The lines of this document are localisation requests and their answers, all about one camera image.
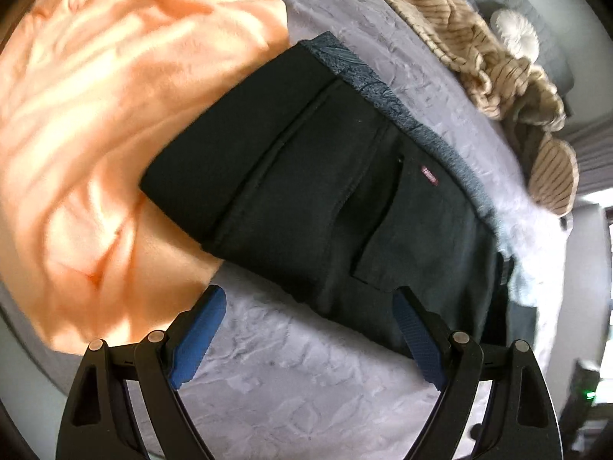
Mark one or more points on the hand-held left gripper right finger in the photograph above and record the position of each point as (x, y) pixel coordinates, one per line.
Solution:
(421, 345)

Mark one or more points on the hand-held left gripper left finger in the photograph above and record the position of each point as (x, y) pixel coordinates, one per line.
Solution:
(194, 345)

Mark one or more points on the black pants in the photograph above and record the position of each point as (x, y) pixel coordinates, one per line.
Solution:
(311, 177)

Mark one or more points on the beige striped pillow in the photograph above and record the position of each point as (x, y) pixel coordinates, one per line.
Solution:
(555, 177)

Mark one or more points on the olive green cloth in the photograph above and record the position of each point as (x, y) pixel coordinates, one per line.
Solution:
(522, 139)

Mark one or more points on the orange blanket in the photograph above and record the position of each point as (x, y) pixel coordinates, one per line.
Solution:
(96, 129)

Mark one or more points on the beige striped cloth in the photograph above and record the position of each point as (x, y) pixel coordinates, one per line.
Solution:
(459, 33)

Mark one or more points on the white fluffy plush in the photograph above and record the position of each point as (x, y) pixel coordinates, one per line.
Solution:
(515, 33)

